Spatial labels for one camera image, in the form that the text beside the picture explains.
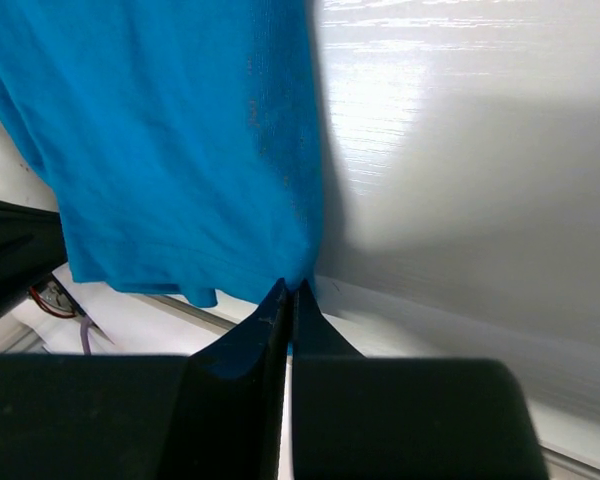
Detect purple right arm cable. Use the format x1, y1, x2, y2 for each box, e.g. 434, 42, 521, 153
79, 317, 95, 356

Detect blue t shirt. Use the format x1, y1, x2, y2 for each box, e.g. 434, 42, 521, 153
0, 1, 323, 307

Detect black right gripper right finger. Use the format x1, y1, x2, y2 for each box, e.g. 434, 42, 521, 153
291, 283, 548, 479

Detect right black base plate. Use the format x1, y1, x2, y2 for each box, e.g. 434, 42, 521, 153
0, 201, 67, 318

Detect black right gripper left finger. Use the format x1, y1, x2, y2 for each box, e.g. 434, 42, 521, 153
0, 281, 289, 479

